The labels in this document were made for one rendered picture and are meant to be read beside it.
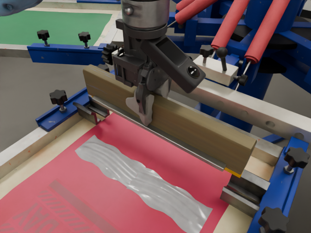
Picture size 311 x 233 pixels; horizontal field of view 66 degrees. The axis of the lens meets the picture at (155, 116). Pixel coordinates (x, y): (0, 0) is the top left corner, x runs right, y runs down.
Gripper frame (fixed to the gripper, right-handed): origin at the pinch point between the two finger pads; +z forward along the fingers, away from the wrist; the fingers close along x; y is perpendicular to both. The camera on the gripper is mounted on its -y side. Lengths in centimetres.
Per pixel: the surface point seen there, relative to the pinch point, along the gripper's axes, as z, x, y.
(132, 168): 12.9, 6.9, 1.8
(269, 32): -2, -51, -8
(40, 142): 11.6, 15.3, 25.2
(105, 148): 12.9, 6.2, 11.4
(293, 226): 109, -65, -54
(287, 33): 7, -77, -10
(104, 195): 13.7, 15.6, 2.6
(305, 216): 109, -76, -59
